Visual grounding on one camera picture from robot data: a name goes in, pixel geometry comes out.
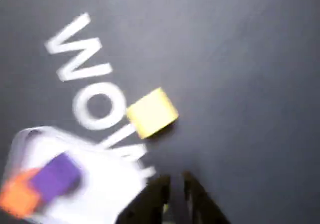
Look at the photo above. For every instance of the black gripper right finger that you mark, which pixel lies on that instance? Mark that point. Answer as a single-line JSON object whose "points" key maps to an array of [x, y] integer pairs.
{"points": [[202, 204]]}

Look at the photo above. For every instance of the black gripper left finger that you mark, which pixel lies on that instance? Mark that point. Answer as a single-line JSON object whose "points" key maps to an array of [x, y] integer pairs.
{"points": [[150, 201]]}

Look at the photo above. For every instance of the yellow cube block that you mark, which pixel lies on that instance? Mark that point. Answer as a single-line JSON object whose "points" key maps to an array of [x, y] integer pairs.
{"points": [[152, 112]]}

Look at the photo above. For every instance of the white rectangular tray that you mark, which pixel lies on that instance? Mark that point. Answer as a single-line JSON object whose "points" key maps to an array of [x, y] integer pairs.
{"points": [[105, 179]]}

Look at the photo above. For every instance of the purple cube block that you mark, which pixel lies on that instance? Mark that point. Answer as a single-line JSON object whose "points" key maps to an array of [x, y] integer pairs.
{"points": [[56, 177]]}

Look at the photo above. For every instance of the orange cube block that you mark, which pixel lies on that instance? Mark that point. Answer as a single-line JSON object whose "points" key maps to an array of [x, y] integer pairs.
{"points": [[17, 196]]}

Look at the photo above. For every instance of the black mat with WOWROBO print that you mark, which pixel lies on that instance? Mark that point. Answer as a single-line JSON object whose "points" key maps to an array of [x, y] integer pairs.
{"points": [[225, 71]]}

